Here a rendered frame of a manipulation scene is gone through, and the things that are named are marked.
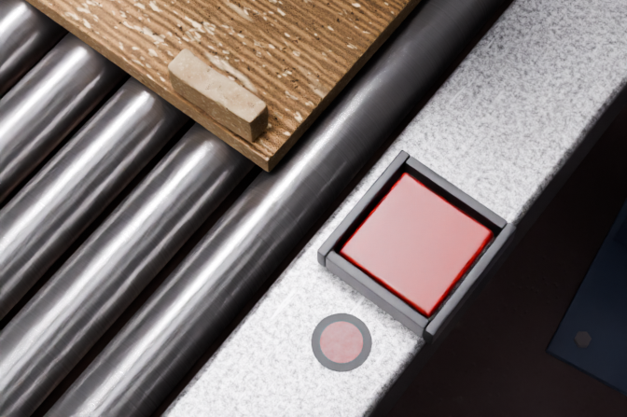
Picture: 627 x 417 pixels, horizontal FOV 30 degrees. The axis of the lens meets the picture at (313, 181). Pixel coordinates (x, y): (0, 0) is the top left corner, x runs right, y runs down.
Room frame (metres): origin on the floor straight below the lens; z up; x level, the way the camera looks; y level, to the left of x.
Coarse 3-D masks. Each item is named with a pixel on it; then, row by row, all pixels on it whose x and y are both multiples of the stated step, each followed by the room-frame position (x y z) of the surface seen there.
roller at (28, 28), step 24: (0, 0) 0.40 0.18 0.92; (24, 0) 0.40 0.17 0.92; (0, 24) 0.38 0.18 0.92; (24, 24) 0.39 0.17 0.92; (48, 24) 0.39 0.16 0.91; (0, 48) 0.37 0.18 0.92; (24, 48) 0.37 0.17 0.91; (48, 48) 0.38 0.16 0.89; (0, 72) 0.36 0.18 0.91; (24, 72) 0.37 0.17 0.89; (0, 96) 0.35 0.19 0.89
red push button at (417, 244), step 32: (416, 192) 0.26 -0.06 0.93; (384, 224) 0.24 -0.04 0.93; (416, 224) 0.24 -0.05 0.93; (448, 224) 0.24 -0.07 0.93; (480, 224) 0.24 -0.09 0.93; (352, 256) 0.23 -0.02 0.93; (384, 256) 0.22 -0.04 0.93; (416, 256) 0.22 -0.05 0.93; (448, 256) 0.22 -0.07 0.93; (416, 288) 0.21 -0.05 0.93; (448, 288) 0.21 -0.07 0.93
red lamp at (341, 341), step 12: (336, 324) 0.19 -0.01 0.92; (348, 324) 0.19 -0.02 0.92; (324, 336) 0.19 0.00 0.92; (336, 336) 0.19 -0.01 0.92; (348, 336) 0.19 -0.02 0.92; (360, 336) 0.19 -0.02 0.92; (324, 348) 0.18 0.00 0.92; (336, 348) 0.18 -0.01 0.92; (348, 348) 0.18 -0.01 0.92; (360, 348) 0.18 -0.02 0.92; (336, 360) 0.17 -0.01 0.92; (348, 360) 0.17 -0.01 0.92
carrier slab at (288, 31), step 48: (48, 0) 0.39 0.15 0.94; (96, 0) 0.39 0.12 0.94; (144, 0) 0.39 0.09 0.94; (192, 0) 0.38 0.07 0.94; (240, 0) 0.38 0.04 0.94; (288, 0) 0.38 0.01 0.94; (336, 0) 0.38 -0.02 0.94; (384, 0) 0.38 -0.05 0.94; (96, 48) 0.36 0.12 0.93; (144, 48) 0.35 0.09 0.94; (192, 48) 0.35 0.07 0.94; (240, 48) 0.35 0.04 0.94; (288, 48) 0.35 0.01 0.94; (336, 48) 0.35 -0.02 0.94; (288, 96) 0.32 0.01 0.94; (336, 96) 0.33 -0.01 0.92; (240, 144) 0.29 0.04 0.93; (288, 144) 0.29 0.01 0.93
